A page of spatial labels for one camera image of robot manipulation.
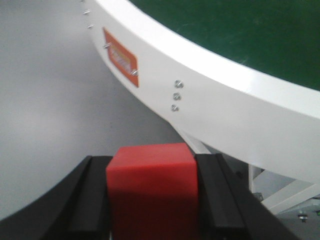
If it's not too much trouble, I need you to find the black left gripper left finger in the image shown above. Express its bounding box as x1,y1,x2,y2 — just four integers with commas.
0,156,112,240

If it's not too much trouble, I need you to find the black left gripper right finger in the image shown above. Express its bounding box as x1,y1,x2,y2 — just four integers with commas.
195,153,298,240

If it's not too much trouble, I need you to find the red cube block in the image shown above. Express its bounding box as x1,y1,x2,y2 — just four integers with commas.
106,143,200,240

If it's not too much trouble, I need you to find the orange warning label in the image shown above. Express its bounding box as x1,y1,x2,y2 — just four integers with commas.
102,27,139,88

